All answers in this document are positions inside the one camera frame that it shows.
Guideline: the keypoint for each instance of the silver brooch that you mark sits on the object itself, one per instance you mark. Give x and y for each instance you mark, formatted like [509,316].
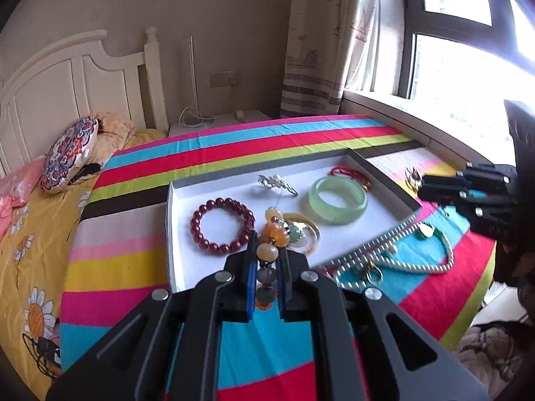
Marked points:
[269,181]

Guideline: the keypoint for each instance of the black cloth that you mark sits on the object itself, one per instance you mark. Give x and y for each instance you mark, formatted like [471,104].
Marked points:
[87,171]

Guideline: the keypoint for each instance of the white wall switch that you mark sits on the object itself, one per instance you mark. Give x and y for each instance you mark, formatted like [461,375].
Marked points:
[218,79]

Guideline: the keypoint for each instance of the white nightstand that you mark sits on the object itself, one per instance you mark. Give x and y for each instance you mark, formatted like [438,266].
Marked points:
[225,125]

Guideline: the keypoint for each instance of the round patterned cushion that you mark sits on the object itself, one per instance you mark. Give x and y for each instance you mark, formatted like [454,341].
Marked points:
[69,154]

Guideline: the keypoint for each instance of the white wall socket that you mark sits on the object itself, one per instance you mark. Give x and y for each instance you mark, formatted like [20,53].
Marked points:
[233,78]

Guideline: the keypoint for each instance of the shallow grey cardboard box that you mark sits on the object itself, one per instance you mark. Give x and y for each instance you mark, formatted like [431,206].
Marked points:
[230,183]

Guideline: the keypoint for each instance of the white wooden headboard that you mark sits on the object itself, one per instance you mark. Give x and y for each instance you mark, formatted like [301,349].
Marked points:
[50,79]

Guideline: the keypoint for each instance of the dark framed window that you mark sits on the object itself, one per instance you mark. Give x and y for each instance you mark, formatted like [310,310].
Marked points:
[411,62]

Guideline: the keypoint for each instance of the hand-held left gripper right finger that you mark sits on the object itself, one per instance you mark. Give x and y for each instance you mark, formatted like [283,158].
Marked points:
[288,284]

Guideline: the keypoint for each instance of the yellow checked blanket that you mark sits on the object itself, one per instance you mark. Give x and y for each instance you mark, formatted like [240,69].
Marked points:
[117,133]

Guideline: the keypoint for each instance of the fluffy beige cloth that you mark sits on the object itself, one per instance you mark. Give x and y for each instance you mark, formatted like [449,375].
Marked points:
[489,355]

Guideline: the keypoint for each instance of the beige printed curtain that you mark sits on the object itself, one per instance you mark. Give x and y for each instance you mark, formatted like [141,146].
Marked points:
[317,29]

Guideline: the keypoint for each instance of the pink floral quilt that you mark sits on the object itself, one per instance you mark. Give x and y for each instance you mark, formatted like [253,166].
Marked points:
[16,183]

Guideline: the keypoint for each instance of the colourful striped blanket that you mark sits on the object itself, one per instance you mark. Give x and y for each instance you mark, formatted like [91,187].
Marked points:
[125,234]

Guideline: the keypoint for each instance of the thin gold bangle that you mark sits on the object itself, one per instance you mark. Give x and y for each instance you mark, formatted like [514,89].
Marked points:
[315,234]

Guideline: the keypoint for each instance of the yellow floral bedsheet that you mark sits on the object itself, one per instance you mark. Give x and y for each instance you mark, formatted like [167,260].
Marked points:
[33,259]

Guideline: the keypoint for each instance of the green jade bangle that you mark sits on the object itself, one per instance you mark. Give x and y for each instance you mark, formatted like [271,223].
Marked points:
[334,211]

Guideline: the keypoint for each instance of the window sill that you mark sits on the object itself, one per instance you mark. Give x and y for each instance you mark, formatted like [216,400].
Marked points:
[397,108]

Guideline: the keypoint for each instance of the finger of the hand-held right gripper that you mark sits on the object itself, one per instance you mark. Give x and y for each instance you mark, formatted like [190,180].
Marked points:
[493,221]
[443,188]

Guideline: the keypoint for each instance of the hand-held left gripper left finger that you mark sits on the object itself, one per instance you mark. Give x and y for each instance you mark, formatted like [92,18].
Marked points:
[252,275]

